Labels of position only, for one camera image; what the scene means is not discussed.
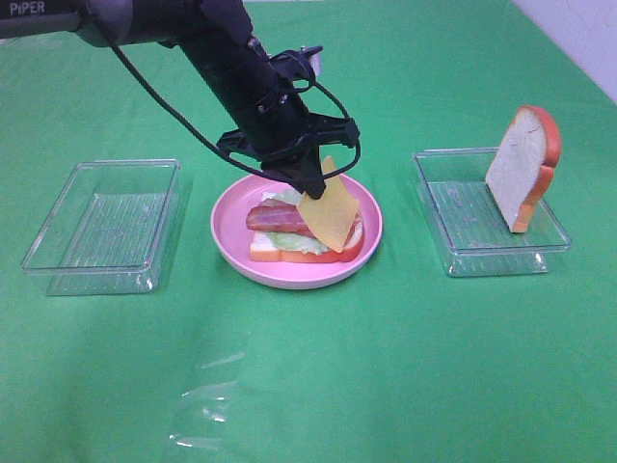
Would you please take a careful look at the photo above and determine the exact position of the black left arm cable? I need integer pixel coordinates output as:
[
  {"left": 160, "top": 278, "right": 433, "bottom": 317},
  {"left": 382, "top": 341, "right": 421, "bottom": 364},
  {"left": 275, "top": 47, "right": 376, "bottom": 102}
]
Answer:
[{"left": 86, "top": 0, "right": 362, "bottom": 182}]

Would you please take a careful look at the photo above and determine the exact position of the clear plastic ingredient tray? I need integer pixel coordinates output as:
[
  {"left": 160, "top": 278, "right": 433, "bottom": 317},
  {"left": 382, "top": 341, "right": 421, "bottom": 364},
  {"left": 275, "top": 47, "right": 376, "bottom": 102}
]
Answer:
[{"left": 21, "top": 159, "right": 181, "bottom": 296}]

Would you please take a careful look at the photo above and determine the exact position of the green lettuce leaf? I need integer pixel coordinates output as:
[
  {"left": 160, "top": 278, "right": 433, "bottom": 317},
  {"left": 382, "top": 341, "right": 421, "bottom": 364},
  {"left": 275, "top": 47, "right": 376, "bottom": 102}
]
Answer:
[{"left": 261, "top": 188, "right": 330, "bottom": 255}]

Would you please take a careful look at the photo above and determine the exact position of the green table cloth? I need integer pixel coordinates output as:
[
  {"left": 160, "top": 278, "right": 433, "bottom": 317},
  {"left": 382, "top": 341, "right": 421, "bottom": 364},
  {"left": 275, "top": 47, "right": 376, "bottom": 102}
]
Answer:
[{"left": 1, "top": 1, "right": 616, "bottom": 462}]

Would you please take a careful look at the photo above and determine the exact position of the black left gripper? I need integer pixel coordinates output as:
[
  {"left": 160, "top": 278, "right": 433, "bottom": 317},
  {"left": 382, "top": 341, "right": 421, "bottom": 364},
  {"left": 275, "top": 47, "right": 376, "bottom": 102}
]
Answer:
[{"left": 216, "top": 94, "right": 361, "bottom": 199}]

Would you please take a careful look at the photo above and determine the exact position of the yellow cheese slice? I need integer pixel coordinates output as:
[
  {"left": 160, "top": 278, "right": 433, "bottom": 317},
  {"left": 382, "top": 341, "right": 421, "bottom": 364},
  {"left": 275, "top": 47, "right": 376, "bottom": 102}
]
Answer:
[{"left": 297, "top": 175, "right": 360, "bottom": 253}]

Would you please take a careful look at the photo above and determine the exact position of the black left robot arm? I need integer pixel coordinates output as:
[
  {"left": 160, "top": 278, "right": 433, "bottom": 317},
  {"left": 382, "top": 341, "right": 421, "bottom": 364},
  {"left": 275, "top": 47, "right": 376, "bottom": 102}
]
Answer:
[{"left": 1, "top": 1, "right": 361, "bottom": 200}]

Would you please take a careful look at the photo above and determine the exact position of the pink round plate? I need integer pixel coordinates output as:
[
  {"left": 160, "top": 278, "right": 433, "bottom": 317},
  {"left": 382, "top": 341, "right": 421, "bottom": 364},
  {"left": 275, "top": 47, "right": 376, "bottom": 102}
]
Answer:
[{"left": 210, "top": 174, "right": 383, "bottom": 289}]

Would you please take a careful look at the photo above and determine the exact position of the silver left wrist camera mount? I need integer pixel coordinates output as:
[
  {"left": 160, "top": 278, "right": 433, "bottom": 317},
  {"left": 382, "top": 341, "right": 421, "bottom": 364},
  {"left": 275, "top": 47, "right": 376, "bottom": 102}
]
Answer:
[{"left": 300, "top": 45, "right": 323, "bottom": 76}]

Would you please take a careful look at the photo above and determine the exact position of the clear plastic bread tray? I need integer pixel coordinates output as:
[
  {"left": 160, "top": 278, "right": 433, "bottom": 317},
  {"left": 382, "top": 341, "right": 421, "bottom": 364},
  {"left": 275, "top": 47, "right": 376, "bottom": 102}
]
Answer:
[{"left": 412, "top": 148, "right": 572, "bottom": 277}]

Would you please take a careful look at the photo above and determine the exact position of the white bread slice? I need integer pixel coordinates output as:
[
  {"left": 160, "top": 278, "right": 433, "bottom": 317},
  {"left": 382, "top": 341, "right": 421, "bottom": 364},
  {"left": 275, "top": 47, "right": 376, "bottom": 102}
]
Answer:
[{"left": 249, "top": 191, "right": 366, "bottom": 264}]

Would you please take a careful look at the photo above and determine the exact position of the long bacon strip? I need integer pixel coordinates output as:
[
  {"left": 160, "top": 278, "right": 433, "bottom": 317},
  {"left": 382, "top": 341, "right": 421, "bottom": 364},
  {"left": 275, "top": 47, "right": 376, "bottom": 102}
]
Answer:
[{"left": 245, "top": 199, "right": 364, "bottom": 239}]

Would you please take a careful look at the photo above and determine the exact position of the clear plastic wrap sheet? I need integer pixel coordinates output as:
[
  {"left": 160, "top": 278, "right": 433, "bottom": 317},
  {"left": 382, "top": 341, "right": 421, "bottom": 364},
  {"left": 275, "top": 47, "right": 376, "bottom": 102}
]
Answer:
[{"left": 164, "top": 331, "right": 249, "bottom": 462}]

